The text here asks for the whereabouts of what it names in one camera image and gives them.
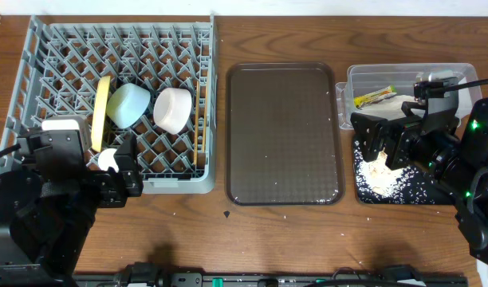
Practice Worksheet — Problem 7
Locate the white napkin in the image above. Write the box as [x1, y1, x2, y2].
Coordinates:
[356, 95, 414, 120]

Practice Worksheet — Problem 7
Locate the green orange snack wrapper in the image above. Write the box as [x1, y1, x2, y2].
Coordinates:
[353, 85, 397, 109]

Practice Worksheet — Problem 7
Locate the light blue bowl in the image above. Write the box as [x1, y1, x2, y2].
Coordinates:
[106, 83, 151, 129]

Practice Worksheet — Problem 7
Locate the white shallow bowl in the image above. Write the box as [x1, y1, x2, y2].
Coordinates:
[153, 88, 192, 134]

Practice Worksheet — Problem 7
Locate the wooden chopstick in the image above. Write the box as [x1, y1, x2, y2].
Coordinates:
[202, 74, 211, 153]
[193, 81, 200, 167]

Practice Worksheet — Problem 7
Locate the yellow plate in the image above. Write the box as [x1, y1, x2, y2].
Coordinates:
[91, 76, 111, 152]

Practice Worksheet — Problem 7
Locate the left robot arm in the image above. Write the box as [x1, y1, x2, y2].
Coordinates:
[0, 131, 144, 286]

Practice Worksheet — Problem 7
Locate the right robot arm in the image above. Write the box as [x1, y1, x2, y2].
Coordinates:
[351, 98, 488, 265]

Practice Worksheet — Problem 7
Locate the black waste tray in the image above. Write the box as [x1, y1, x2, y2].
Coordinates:
[352, 136, 453, 205]

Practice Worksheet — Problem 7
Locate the grey dishwasher rack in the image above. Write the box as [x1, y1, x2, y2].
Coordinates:
[0, 17, 218, 194]

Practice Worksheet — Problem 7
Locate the white cup in rack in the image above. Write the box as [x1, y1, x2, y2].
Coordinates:
[97, 148, 119, 172]

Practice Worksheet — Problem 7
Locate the clear plastic bin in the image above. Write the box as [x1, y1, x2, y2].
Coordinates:
[335, 63, 478, 130]

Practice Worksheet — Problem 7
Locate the food scraps rice pile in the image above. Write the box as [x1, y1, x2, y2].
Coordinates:
[357, 151, 409, 198]

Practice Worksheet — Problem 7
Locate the dark brown serving tray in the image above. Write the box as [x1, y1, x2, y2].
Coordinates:
[226, 62, 345, 206]

